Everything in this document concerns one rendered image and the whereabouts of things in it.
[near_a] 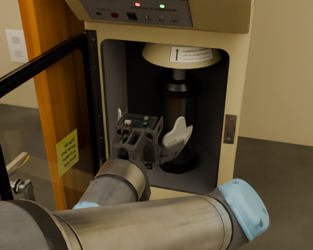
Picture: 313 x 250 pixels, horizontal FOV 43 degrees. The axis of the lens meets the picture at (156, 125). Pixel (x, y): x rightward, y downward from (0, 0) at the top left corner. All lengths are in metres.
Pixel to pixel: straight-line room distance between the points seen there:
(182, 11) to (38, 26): 0.26
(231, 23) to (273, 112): 0.64
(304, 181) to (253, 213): 0.69
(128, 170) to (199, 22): 0.29
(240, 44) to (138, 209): 0.48
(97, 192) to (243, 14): 0.36
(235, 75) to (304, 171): 0.50
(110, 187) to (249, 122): 0.83
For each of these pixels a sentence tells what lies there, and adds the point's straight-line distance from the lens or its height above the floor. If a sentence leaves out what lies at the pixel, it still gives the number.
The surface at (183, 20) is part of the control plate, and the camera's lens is 0.70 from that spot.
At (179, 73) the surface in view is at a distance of 0.89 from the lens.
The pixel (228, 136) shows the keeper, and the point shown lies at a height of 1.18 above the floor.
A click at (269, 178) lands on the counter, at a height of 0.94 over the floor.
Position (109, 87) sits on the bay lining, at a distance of 0.88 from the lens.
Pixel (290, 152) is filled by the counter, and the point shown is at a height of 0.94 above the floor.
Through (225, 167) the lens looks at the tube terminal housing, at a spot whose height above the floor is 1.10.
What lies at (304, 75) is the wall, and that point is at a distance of 1.24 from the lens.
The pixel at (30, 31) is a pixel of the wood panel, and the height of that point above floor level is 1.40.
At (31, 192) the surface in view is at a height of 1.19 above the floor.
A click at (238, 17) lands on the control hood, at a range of 0.67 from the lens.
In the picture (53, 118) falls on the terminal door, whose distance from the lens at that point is 0.74.
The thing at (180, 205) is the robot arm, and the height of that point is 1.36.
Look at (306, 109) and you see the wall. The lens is 1.29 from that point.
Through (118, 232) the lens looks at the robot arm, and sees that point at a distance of 0.30.
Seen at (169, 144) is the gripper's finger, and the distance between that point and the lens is 0.72.
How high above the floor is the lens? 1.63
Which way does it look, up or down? 31 degrees down
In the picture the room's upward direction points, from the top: straight up
